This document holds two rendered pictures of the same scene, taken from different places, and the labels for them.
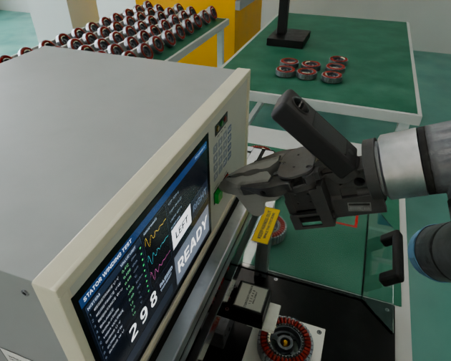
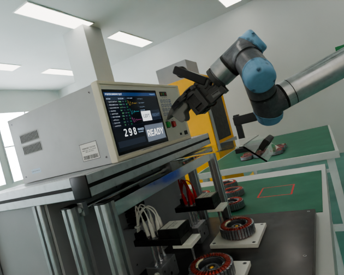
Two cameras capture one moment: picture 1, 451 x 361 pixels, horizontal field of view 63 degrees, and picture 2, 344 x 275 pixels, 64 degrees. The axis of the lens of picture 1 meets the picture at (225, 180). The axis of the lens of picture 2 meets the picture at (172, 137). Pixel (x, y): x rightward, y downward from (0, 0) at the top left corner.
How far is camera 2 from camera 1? 0.62 m
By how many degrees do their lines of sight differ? 37
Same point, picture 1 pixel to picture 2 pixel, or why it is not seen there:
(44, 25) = not seen: hidden behind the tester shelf
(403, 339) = (324, 221)
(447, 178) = (230, 60)
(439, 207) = not seen: outside the picture
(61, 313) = (98, 90)
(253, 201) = (179, 114)
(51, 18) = not seen: hidden behind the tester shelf
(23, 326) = (88, 117)
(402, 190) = (220, 73)
